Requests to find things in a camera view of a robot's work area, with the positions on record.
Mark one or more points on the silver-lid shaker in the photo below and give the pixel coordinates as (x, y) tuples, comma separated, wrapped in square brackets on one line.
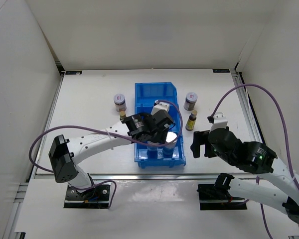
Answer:
[(169, 149), (152, 150)]

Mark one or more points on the front aluminium frame rail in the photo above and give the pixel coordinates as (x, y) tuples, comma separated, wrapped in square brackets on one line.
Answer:
[(21, 192)]

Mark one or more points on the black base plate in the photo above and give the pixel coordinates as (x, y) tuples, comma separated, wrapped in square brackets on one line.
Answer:
[(212, 200), (95, 198)]

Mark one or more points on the right aluminium frame rail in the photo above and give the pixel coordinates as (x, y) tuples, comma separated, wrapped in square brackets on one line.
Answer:
[(246, 104)]

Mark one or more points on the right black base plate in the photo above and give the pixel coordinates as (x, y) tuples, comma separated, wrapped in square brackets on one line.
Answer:
[(212, 200)]

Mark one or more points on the blue corner label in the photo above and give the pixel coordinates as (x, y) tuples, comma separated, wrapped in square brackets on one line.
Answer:
[(221, 70), (73, 72)]

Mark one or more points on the right dark sauce jar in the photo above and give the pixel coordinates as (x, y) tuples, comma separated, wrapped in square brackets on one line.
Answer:
[(190, 101)]

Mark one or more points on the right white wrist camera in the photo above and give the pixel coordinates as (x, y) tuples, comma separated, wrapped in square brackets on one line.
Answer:
[(218, 120)]

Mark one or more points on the left aluminium frame rail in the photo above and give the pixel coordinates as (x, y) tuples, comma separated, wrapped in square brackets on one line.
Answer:
[(35, 147)]

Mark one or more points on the right blue corner label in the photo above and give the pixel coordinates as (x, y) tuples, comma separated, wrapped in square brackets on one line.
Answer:
[(221, 70)]

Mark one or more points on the yellow-label small bottle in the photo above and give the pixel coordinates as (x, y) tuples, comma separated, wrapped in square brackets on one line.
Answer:
[(191, 120), (122, 115)]

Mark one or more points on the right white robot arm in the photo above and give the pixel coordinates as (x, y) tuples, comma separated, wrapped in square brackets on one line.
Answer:
[(284, 198)]

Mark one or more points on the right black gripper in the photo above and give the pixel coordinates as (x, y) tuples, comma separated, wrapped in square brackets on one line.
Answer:
[(199, 138)]

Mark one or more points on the left dark sauce jar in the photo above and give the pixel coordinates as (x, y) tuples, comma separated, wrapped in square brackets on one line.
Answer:
[(120, 102)]

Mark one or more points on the blue three-compartment plastic bin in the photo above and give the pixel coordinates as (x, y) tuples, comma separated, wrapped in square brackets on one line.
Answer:
[(145, 96)]

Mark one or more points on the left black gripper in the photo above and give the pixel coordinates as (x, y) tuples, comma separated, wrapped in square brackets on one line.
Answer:
[(161, 136)]

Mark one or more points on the left blue corner label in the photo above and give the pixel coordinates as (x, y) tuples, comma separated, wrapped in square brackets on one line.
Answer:
[(73, 72)]

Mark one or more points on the right yellow-label small bottle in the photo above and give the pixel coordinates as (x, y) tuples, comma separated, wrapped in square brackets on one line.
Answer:
[(191, 120)]

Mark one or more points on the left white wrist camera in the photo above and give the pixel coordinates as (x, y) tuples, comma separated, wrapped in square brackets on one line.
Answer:
[(160, 106)]

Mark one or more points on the dark sauce jar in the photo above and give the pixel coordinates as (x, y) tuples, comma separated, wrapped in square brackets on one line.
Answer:
[(190, 101), (120, 102)]

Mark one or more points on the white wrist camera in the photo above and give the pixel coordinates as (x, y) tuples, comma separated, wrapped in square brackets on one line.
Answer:
[(218, 120), (160, 106)]

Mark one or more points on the left yellow-label small bottle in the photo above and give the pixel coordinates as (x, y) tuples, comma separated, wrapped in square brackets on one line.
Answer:
[(122, 115)]

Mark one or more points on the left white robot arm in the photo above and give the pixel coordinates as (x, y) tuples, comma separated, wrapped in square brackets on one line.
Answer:
[(66, 154)]

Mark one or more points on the aluminium frame rail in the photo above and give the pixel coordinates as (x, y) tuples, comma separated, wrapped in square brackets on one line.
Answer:
[(21, 192), (35, 147), (246, 104)]

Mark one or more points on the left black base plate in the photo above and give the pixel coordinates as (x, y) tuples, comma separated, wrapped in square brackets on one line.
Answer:
[(95, 198)]

